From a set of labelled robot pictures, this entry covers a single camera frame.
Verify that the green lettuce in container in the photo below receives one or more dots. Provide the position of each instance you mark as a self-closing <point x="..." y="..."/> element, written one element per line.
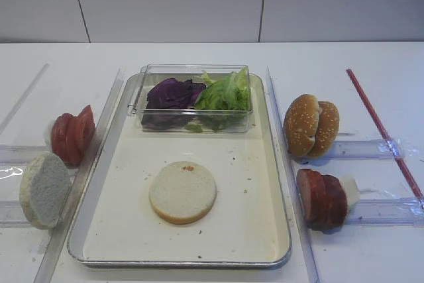
<point x="224" y="105"/>

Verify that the front meat patty slice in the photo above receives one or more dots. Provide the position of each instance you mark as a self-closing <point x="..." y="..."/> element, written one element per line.
<point x="311" y="188"/>

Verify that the meat patty slice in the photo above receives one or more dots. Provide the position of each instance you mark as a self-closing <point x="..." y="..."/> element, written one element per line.
<point x="311" y="188"/>
<point x="336" y="202"/>
<point x="326" y="198"/>

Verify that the front tomato slice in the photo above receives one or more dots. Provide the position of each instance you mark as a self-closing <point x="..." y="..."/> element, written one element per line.
<point x="85" y="128"/>

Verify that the tomato slice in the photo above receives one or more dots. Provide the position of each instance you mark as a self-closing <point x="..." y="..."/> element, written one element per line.
<point x="85" y="128"/>
<point x="58" y="133"/>
<point x="72" y="154"/>

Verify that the middle meat patty slice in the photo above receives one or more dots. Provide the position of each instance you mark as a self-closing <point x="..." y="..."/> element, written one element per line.
<point x="326" y="198"/>

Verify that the middle tomato slice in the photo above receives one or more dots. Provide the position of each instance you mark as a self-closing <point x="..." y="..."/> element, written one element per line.
<point x="72" y="154"/>

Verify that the back meat patty slice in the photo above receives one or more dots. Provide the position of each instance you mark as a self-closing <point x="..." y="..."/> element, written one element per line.
<point x="336" y="202"/>

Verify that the back tomato slice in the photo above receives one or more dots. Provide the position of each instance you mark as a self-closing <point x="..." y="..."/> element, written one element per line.
<point x="58" y="133"/>

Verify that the white block behind patties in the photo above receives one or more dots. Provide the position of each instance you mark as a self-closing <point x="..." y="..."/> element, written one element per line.
<point x="351" y="190"/>

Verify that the clear holder under patties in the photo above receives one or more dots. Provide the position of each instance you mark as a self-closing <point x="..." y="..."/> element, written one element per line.
<point x="387" y="212"/>

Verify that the clear plastic container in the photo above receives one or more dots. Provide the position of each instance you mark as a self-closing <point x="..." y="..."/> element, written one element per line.
<point x="153" y="74"/>

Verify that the purple cabbage leaves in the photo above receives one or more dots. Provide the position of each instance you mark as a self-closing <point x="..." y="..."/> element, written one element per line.
<point x="173" y="95"/>

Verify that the bun bottom on tray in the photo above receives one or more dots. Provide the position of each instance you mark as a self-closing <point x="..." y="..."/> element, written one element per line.
<point x="183" y="192"/>

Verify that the left sesame bun top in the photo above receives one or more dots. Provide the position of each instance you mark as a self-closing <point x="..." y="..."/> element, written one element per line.
<point x="301" y="123"/>

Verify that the sesame bun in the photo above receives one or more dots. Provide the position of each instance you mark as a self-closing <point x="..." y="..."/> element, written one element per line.
<point x="328" y="128"/>
<point x="301" y="123"/>

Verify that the right sesame bun top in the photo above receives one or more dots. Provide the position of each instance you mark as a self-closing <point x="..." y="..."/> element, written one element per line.
<point x="328" y="128"/>

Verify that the metal baking tray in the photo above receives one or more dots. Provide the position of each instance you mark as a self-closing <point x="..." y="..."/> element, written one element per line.
<point x="246" y="228"/>

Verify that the clear holder under buns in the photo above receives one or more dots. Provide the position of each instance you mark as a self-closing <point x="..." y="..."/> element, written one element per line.
<point x="365" y="150"/>

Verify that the white block behind tomatoes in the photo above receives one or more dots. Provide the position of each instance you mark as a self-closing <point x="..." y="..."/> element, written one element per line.
<point x="47" y="133"/>

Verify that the white bun half standing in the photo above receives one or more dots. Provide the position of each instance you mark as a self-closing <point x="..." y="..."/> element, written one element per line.
<point x="44" y="189"/>

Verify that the clear holder under tomatoes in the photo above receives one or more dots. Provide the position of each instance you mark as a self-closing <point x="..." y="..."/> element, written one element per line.
<point x="20" y="154"/>

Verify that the clear holder under white bun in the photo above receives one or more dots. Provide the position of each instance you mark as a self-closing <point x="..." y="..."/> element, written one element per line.
<point x="12" y="215"/>

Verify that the red plastic rail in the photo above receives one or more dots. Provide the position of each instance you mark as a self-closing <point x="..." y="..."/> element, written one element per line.
<point x="385" y="135"/>

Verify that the clear rail right of tray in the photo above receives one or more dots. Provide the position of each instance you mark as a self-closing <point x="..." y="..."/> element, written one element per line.
<point x="313" y="275"/>

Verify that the clear rail of tray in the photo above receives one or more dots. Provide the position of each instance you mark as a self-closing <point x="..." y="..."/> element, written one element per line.
<point x="313" y="275"/>
<point x="60" y="232"/>

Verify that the clear rail far left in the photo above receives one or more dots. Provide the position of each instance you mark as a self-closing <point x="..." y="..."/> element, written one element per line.
<point x="23" y="97"/>

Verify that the clear rail left of tray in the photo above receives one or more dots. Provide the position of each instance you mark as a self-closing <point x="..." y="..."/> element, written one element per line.
<point x="60" y="232"/>

